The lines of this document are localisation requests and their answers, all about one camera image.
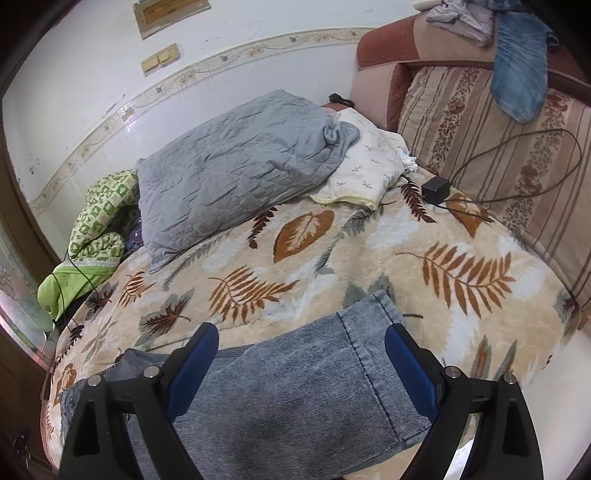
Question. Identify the green patterned quilt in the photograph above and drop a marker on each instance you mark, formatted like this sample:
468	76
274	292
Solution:
99	217

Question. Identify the wall plaque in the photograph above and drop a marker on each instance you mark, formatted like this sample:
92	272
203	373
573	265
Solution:
171	14

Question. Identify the leaf print blanket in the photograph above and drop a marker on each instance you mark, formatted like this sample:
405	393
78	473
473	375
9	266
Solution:
369	258

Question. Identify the grey-blue denim pants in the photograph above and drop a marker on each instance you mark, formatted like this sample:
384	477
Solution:
300	369

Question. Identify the white tissue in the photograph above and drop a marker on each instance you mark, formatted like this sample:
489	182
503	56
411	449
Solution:
408	161

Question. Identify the purple plastic bag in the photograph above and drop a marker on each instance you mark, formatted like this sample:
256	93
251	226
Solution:
135	237

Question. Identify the blue jeans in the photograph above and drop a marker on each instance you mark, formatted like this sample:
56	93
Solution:
517	78

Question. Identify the grey quilted pillow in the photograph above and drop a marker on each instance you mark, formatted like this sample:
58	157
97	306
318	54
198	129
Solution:
231	175

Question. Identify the beige light switch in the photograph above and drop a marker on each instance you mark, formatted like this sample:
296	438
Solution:
160	59

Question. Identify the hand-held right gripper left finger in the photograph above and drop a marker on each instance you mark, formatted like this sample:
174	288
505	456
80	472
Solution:
194	369

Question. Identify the lilac clothing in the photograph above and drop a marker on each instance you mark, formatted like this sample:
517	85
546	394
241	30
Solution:
461	21

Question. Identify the black charger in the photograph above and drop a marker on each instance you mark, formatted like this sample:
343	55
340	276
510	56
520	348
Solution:
435	189

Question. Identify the cream twig print pillow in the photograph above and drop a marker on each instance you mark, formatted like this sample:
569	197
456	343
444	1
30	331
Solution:
369	170

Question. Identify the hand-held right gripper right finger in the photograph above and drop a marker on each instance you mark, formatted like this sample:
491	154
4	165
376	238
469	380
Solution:
411	369

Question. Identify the striped floral cushion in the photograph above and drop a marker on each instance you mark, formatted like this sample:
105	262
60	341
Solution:
485	115

